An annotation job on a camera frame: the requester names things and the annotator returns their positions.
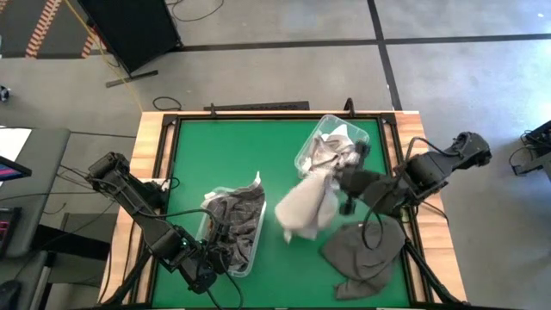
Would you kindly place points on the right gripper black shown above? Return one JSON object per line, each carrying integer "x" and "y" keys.
{"x": 361, "y": 185}

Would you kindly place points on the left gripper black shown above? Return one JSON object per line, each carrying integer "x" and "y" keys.
{"x": 202, "y": 267}

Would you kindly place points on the plain white towel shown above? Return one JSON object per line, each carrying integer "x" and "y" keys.
{"x": 342, "y": 130}

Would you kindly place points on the dark grey checked towel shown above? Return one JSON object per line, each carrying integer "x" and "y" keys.
{"x": 241, "y": 215}

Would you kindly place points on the clear plastic bin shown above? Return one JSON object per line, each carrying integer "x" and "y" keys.
{"x": 327, "y": 125}
{"x": 258, "y": 241}

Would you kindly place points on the light grey waffle towel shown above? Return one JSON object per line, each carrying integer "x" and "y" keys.
{"x": 307, "y": 202}

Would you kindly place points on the plain dark grey towel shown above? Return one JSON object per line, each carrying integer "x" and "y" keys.
{"x": 366, "y": 262}

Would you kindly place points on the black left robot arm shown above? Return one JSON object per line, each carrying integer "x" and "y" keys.
{"x": 138, "y": 202}

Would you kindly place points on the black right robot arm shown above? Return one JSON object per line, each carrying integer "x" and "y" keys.
{"x": 430, "y": 172}

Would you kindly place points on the green table mat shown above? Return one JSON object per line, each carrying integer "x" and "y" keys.
{"x": 241, "y": 150}

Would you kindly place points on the grey side desk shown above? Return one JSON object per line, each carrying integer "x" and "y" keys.
{"x": 47, "y": 172}

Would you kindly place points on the black equipment cart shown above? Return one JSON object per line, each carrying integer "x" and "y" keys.
{"x": 538, "y": 142}

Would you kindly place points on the black device with lit keys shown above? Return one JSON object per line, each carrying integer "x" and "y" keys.
{"x": 6, "y": 228}

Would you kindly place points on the black computer mouse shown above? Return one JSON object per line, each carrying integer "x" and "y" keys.
{"x": 8, "y": 295}

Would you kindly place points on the tilted dark monitor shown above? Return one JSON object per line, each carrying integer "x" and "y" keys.
{"x": 10, "y": 170}

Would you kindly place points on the white paper sheet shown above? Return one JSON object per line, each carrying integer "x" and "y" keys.
{"x": 13, "y": 142}

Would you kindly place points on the black floor cabinet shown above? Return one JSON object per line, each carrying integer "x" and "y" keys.
{"x": 129, "y": 30}

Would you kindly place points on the small black floor object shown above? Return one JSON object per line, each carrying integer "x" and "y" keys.
{"x": 3, "y": 93}

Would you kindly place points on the black clamp bracket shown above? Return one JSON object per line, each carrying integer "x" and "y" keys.
{"x": 212, "y": 111}
{"x": 349, "y": 107}

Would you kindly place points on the black table frame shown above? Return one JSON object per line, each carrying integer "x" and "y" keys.
{"x": 193, "y": 116}

